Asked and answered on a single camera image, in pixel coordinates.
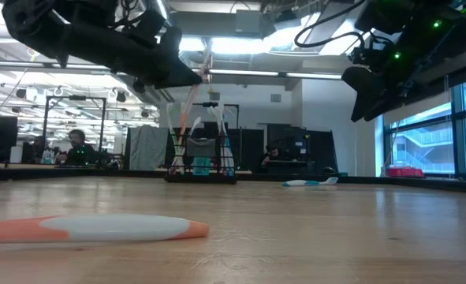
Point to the clear water bottle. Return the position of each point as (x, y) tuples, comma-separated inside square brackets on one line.
[(48, 158)]

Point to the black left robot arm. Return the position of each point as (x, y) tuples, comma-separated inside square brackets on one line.
[(59, 27)]

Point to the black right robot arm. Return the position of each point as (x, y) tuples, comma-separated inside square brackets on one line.
[(433, 39)]

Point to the gray wall vent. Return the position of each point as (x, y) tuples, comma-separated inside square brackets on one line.
[(275, 98)]

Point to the clear plastic cup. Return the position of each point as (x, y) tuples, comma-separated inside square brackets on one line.
[(201, 146)]

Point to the person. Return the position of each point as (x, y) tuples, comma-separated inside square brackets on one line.
[(77, 138), (39, 144), (272, 152)]

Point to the black table frame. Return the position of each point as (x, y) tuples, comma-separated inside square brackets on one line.
[(79, 173)]

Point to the red box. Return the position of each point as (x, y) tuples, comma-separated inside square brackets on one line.
[(406, 172)]

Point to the small black rounded object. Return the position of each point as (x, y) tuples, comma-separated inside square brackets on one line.
[(329, 171)]

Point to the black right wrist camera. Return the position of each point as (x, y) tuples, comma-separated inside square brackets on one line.
[(362, 57)]

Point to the black partition wall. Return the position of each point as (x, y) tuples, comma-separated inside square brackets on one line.
[(319, 150)]

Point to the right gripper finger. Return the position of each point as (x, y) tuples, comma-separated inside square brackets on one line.
[(386, 103), (364, 84)]

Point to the gray fabric curtain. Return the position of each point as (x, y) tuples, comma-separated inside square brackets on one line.
[(148, 148)]

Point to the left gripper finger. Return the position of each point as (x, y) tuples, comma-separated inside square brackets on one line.
[(173, 77), (177, 51)]

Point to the teal mouthwash bottle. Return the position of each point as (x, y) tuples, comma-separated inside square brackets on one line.
[(201, 165)]

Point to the ceiling light panel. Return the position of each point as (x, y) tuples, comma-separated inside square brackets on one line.
[(236, 45)]

